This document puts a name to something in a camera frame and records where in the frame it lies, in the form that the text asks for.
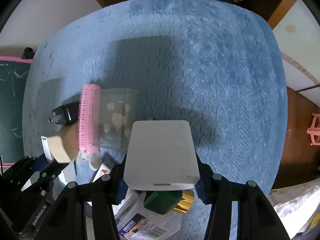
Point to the pink plastic stool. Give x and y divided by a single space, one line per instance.
314 130

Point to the blue fluffy table cloth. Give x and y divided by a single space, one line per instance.
212 64

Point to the clear plastic box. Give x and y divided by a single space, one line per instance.
114 112

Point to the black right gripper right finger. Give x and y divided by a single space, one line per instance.
257 219

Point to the beige rectangular box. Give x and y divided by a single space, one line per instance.
56 148

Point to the clear box blue label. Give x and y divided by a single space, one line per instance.
137 222

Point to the green bottle gold cap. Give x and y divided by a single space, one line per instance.
162 202

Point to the white power bank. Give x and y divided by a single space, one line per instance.
161 156

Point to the green chalkboard pink frame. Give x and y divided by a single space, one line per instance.
14 73

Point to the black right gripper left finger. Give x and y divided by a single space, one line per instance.
66 219

